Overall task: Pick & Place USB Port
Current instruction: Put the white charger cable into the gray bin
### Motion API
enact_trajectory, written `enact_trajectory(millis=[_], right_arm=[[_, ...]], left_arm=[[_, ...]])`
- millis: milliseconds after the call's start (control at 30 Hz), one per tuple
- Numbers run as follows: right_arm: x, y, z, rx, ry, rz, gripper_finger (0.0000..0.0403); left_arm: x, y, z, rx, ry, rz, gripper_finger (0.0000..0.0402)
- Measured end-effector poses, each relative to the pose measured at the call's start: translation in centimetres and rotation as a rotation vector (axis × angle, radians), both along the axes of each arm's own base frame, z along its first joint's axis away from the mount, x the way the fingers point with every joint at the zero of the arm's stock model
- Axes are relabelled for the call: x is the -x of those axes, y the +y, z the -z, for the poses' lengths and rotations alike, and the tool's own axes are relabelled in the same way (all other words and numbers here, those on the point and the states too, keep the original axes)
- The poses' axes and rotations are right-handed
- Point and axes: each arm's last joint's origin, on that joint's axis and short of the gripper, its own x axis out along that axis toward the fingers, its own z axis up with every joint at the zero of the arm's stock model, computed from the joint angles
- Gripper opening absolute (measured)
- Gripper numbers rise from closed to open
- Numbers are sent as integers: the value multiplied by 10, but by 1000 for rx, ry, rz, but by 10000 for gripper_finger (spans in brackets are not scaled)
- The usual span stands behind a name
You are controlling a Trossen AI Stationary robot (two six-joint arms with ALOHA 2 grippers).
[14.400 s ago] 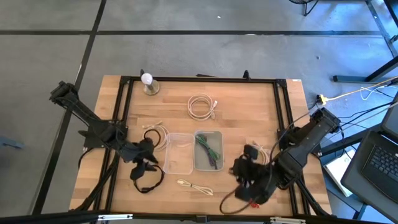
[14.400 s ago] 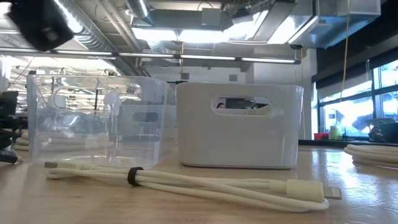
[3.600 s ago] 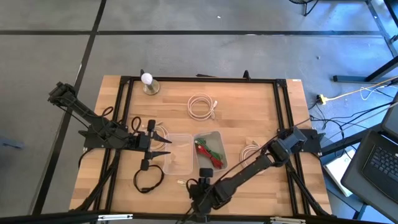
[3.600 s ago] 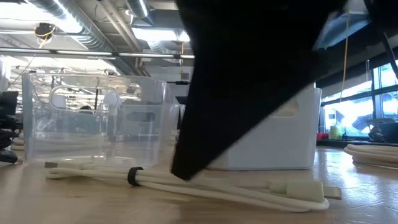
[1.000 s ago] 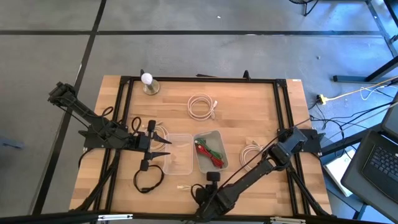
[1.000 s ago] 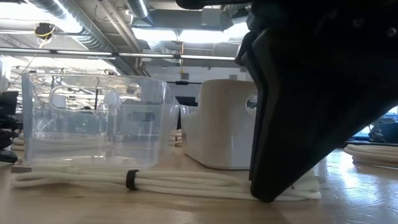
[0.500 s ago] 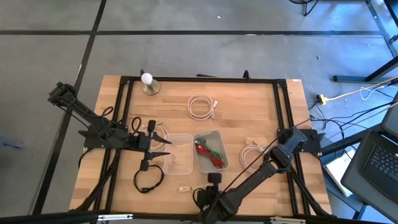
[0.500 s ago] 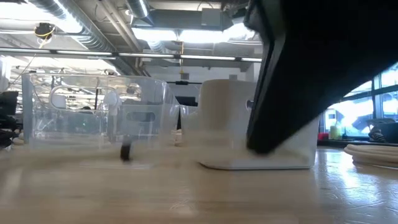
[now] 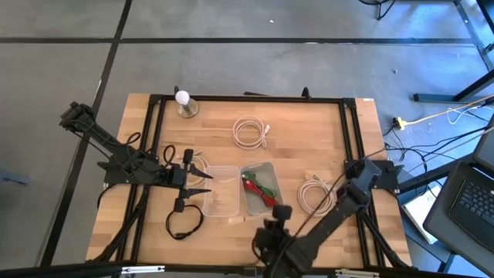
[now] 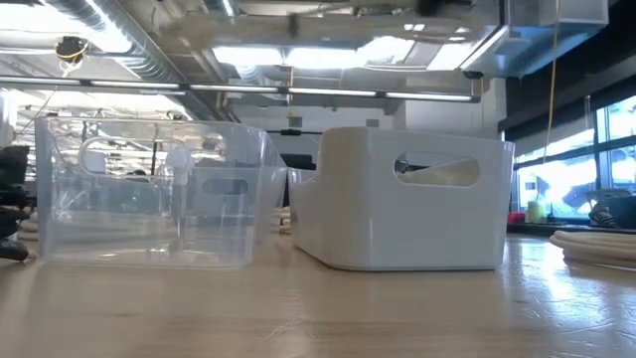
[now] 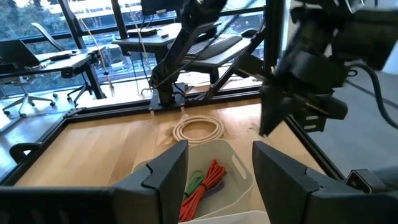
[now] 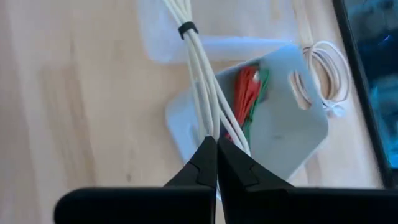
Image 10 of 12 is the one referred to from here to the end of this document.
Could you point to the silver ventilation duct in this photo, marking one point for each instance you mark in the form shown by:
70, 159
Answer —
149, 54

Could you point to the black computer monitor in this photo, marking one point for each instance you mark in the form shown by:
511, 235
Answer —
303, 161

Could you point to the long ceiling light bar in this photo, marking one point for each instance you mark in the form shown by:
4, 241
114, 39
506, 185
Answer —
238, 88

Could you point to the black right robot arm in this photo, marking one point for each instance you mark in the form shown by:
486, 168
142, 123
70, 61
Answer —
618, 209

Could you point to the red small object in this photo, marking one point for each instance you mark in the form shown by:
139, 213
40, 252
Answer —
517, 218

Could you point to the white plastic bin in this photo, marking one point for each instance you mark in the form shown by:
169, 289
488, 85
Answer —
377, 224

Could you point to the yellow-green bottle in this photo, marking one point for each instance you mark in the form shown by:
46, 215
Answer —
535, 212

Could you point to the clear plastic bin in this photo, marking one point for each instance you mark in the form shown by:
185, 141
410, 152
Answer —
149, 238

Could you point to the black ceiling camera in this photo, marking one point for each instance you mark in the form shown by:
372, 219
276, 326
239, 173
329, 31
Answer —
473, 75

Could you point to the person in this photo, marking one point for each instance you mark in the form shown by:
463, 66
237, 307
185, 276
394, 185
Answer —
180, 164

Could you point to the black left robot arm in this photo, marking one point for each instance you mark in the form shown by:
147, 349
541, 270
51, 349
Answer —
12, 169

